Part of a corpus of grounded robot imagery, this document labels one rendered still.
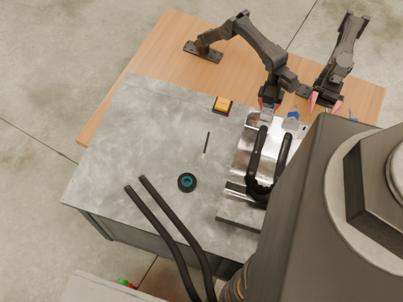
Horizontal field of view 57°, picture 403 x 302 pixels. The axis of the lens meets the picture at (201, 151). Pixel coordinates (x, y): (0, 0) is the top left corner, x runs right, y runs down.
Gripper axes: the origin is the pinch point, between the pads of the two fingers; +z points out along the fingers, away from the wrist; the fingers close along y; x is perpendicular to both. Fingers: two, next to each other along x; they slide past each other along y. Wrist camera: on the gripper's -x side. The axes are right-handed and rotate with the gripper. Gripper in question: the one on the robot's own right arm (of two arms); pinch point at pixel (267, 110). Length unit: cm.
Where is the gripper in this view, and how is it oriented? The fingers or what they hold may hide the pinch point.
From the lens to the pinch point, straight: 159.0
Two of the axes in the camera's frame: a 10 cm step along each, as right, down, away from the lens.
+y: 9.5, 2.5, -2.0
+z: -0.5, 7.2, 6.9
